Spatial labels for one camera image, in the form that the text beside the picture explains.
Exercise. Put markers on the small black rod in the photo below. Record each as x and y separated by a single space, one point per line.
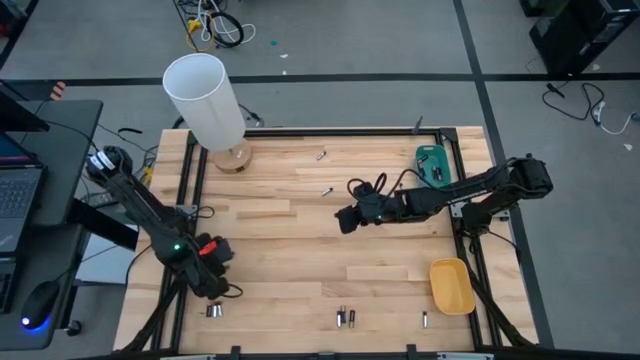
417 125

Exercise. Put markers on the gray mounting plate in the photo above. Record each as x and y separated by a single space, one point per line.
454 210
189 208

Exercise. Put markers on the metal part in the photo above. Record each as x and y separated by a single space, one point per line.
209 310
351 318

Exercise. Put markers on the black desk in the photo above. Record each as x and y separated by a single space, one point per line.
65 150

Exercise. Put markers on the yellow plastic bin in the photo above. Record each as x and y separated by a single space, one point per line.
450 287

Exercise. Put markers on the black monitor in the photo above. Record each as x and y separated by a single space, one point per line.
15 117

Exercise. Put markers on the orange black striped marker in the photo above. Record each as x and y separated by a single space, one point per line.
57 90

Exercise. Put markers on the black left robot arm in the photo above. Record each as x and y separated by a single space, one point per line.
145 210

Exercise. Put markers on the black aluminium table frame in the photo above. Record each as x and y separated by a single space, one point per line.
350 132

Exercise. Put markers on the black computer mouse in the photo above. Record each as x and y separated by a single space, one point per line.
39 302

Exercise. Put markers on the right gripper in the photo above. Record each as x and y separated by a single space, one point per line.
380 207

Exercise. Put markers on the black remote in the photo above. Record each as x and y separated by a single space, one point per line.
97 200

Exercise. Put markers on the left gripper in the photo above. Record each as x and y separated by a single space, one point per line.
212 262

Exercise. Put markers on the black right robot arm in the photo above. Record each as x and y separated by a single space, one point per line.
460 192

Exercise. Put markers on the black computer tower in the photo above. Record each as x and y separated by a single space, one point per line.
585 35

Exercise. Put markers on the black laptop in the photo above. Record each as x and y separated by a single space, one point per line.
17 197

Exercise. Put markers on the black caster wheel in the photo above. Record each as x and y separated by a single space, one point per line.
73 328

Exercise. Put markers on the white shade wooden lamp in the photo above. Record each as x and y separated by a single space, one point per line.
200 95

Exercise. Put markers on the teal plastic bin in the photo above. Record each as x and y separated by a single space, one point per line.
431 151

